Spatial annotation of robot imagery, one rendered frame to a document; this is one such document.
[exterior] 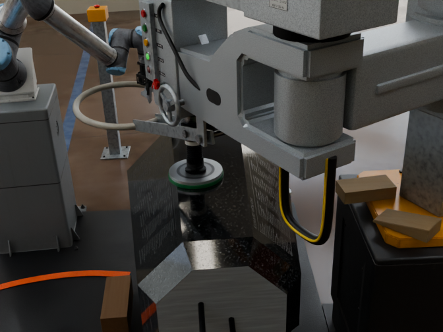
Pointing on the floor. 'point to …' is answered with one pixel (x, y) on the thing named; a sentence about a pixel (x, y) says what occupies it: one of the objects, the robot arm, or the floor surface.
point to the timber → (117, 304)
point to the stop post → (114, 153)
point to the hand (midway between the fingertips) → (153, 99)
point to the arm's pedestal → (35, 176)
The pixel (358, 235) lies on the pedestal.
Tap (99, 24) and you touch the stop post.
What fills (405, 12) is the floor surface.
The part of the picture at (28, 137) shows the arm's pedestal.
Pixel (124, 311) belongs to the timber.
